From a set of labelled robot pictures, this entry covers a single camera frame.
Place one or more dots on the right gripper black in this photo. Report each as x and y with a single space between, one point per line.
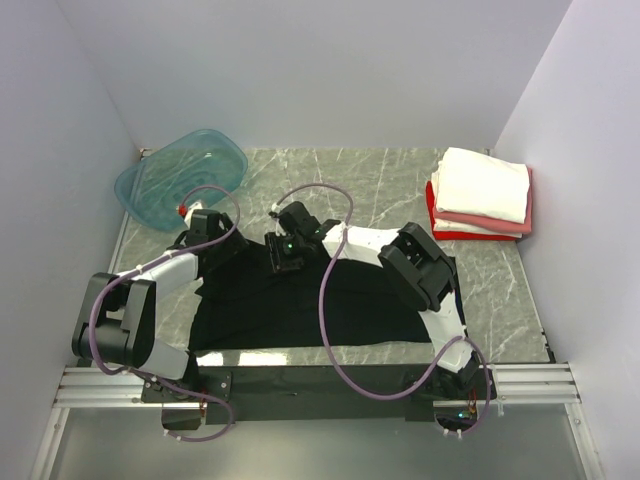
273 243

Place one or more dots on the black t shirt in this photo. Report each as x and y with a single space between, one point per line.
245 305

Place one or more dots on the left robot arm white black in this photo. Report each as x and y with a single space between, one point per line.
117 319

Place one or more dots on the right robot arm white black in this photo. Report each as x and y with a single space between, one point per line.
423 276

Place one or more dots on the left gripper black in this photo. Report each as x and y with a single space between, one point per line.
233 241

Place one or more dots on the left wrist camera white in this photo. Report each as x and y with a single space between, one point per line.
186 211

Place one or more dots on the white folded t shirt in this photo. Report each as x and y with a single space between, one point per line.
472 183

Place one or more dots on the teal plastic basket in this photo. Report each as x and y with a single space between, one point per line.
152 190

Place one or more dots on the red folded t shirt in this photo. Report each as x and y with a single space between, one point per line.
428 200

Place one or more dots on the aluminium rail left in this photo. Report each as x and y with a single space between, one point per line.
83 387

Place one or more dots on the black base bar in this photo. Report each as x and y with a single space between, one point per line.
271 393

